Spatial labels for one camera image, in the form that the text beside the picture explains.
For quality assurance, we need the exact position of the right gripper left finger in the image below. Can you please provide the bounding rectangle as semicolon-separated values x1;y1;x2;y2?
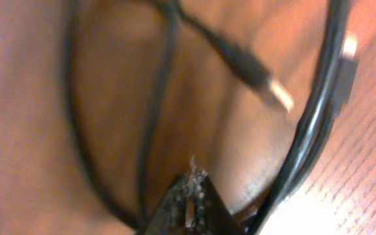
138;176;189;235

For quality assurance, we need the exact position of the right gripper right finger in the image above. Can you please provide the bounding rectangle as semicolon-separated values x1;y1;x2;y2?
189;170;245;235

